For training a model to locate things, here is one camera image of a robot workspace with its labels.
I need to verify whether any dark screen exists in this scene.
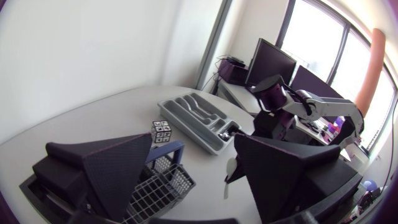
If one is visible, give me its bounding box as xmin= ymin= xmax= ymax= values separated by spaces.
xmin=290 ymin=65 xmax=343 ymax=100
xmin=244 ymin=37 xmax=297 ymax=88

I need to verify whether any black box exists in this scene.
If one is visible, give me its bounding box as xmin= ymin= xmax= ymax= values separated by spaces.
xmin=216 ymin=57 xmax=250 ymax=87

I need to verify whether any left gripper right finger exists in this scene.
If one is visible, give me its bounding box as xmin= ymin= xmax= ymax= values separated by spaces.
xmin=233 ymin=133 xmax=363 ymax=224

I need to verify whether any grey cutlery basket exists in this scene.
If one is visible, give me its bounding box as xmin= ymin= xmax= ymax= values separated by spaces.
xmin=122 ymin=139 xmax=197 ymax=224

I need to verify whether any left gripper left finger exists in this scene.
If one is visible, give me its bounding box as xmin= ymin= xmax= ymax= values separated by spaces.
xmin=32 ymin=133 xmax=154 ymax=223

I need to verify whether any steel spoon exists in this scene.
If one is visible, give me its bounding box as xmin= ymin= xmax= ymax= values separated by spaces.
xmin=218 ymin=125 xmax=239 ymax=141

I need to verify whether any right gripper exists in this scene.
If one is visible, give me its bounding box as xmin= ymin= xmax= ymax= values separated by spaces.
xmin=224 ymin=110 xmax=297 ymax=184

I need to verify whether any pale plastic spoon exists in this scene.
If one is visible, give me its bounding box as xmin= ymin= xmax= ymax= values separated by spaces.
xmin=223 ymin=157 xmax=239 ymax=200

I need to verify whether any grey cutlery tray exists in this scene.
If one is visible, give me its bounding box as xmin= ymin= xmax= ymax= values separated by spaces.
xmin=157 ymin=91 xmax=243 ymax=156

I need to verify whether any black-and-white patterned cube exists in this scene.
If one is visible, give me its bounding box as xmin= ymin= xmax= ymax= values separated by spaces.
xmin=150 ymin=120 xmax=173 ymax=144

